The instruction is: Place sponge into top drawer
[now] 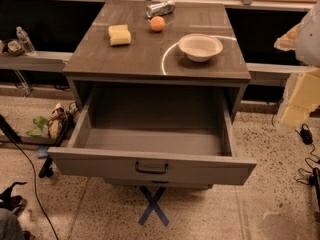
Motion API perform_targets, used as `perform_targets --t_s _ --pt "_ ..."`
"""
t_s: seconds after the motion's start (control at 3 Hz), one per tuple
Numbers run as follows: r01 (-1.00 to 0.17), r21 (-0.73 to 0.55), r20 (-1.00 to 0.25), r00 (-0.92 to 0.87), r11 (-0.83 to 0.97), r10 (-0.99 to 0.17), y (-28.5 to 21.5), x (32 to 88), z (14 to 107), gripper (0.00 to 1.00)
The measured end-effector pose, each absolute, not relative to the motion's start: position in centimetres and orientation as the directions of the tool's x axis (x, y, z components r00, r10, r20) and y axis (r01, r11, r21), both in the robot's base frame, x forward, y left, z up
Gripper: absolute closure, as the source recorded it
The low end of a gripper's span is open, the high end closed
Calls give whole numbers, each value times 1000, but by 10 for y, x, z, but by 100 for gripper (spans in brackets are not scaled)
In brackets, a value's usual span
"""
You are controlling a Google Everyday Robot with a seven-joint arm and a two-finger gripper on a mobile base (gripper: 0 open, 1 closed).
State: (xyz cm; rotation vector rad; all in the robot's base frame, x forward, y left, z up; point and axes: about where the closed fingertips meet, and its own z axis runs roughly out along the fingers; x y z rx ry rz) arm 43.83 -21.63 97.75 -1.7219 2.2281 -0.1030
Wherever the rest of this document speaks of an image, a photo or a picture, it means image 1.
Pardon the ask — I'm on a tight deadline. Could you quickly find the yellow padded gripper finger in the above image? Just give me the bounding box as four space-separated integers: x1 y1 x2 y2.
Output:
280 68 320 128

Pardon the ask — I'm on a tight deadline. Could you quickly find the yellow sponge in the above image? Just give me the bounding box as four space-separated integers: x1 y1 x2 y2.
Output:
108 25 131 46

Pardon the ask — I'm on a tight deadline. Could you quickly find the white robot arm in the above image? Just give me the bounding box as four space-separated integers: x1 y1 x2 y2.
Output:
274 1 320 128

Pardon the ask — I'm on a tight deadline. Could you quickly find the open grey top drawer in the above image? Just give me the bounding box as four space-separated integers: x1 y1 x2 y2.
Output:
49 85 256 188

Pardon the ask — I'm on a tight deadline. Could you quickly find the grey drawer cabinet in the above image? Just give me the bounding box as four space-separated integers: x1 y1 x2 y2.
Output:
62 0 252 190

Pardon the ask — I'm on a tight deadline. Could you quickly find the black power adapter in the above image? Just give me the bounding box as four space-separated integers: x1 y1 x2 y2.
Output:
300 124 313 145

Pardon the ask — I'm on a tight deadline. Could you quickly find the white bowl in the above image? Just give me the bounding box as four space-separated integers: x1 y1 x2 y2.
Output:
178 34 223 62

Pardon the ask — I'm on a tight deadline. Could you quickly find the orange fruit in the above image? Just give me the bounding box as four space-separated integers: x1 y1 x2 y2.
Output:
150 16 165 32

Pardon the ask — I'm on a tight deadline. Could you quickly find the silver crushed can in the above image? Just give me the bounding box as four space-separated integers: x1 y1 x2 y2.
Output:
146 0 175 19

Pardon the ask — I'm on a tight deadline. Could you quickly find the blue tape cross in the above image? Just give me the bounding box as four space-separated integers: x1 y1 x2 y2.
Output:
138 186 169 227

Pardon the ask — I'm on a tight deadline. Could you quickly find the green bag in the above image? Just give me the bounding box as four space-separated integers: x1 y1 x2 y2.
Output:
26 116 49 138

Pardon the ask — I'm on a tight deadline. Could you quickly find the black tripod leg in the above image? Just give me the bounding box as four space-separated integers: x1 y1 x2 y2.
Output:
38 115 73 179

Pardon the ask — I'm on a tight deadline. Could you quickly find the clear plastic water bottle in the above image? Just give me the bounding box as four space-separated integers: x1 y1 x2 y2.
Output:
16 26 36 56

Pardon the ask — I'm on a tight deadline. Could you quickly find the small round container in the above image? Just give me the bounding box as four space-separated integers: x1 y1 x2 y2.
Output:
7 40 22 53

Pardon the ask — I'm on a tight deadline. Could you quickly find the black drawer handle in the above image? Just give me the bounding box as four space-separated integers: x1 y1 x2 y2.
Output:
135 162 169 175

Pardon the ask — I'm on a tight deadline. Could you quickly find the black floor cable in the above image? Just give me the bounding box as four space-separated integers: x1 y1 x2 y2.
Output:
0 115 60 240

